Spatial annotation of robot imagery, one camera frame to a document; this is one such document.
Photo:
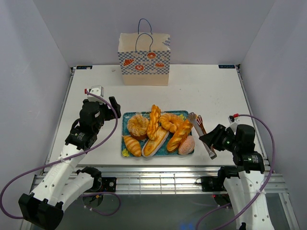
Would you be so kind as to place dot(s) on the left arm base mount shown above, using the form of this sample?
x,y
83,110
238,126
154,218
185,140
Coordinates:
x,y
108,184

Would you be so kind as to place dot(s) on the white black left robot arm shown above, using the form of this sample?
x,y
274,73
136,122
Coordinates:
x,y
46,204

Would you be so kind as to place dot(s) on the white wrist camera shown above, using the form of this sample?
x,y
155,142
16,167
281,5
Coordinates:
x,y
233,122
95,90

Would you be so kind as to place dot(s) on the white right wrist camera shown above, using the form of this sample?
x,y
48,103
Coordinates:
x,y
233,122

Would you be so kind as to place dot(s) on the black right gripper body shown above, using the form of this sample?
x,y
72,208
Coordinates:
x,y
228,142

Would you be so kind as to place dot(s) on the long braided bread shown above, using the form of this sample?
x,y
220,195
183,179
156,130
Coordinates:
x,y
179,136

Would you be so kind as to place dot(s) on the flat baguette bread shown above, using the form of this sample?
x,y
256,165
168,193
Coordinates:
x,y
151,147

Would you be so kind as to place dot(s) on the aluminium frame rail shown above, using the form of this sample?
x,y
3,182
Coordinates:
x,y
158,180

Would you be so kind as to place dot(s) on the striped croissant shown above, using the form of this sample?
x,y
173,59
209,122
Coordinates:
x,y
133,146

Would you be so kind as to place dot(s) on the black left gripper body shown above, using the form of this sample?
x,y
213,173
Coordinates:
x,y
106,114

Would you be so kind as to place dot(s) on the twisted bread stick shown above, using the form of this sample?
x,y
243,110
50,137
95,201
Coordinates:
x,y
153,122

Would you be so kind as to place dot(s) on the sugared round bun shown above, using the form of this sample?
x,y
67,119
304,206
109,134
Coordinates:
x,y
137,127

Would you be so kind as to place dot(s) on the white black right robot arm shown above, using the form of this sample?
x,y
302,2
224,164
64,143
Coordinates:
x,y
245,181

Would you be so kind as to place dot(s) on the checkered paper bag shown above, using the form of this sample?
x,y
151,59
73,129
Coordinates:
x,y
144,58

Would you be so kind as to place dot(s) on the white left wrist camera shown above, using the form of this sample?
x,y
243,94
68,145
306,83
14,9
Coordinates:
x,y
95,90

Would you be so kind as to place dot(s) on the twisted ring doughnut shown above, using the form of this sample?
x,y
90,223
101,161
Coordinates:
x,y
171,122

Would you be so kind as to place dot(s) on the pink sugared bun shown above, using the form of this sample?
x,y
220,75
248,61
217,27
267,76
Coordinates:
x,y
187,146

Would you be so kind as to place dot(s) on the metal tongs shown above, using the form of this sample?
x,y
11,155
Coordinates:
x,y
197,122

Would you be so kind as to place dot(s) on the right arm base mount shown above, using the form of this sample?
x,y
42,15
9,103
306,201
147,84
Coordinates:
x,y
209,184

